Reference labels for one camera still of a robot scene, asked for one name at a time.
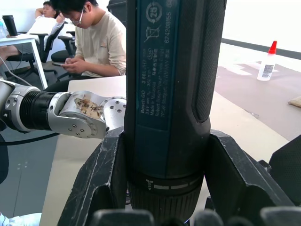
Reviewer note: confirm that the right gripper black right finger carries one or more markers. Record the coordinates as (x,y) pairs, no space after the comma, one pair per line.
(230,174)

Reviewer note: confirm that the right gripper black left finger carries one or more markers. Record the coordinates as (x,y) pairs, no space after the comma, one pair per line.
(94,169)

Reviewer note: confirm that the dark blue electric screwdriver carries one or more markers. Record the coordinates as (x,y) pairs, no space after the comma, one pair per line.
(164,94)

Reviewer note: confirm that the white shoe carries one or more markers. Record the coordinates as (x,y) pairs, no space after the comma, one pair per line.
(21,220)

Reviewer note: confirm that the dark smartphone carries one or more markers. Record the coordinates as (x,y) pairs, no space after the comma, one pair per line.
(58,64)

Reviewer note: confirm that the glue bottle with orange cap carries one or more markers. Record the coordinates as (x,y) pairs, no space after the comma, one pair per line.
(266,68)

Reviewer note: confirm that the black office chair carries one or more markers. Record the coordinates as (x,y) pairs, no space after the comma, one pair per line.
(48,44)
(62,55)

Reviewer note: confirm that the person in beige sweatshirt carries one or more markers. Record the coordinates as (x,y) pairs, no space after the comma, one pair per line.
(103,44)

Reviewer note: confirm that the white desk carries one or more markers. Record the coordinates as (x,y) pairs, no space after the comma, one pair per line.
(21,40)

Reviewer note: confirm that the person in white shirt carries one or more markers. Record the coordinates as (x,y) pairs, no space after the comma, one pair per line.
(44,26)

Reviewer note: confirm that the clear plastic bottle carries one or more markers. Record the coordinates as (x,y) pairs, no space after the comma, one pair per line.
(2,30)

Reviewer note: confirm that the black tumbler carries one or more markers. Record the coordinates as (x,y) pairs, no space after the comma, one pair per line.
(10,24)

